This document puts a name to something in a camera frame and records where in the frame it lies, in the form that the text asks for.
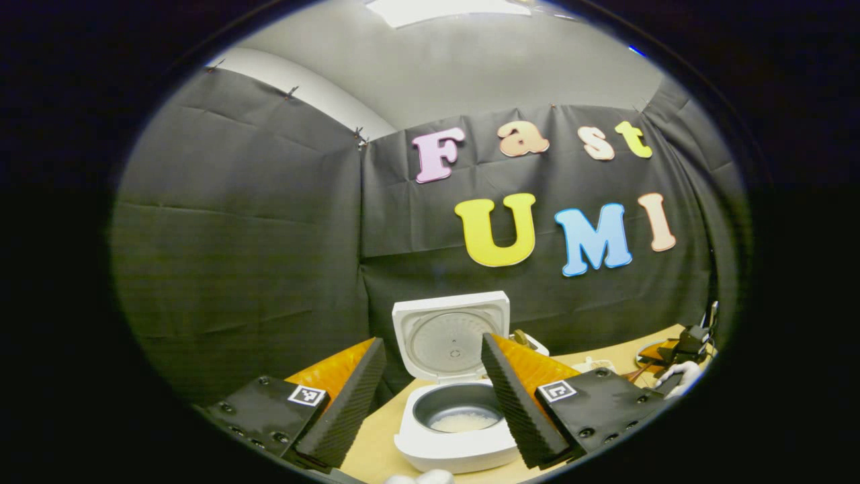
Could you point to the brown bread slice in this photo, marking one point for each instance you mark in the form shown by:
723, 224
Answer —
520, 337

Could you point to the ceiling light panel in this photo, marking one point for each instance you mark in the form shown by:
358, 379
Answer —
443, 10

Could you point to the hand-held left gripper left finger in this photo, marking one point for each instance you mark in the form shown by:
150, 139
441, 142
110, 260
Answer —
349, 403

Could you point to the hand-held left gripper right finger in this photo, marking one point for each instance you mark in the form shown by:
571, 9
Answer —
514, 403

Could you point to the white rice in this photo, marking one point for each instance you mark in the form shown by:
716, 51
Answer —
463, 422

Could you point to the black backdrop cloth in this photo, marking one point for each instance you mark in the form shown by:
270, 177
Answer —
235, 269

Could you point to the white rice cooker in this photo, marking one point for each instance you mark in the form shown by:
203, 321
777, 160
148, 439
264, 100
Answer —
443, 454

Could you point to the brown wooden spoon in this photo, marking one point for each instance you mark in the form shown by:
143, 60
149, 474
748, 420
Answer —
643, 372

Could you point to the white toaster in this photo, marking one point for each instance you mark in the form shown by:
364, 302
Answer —
537, 346

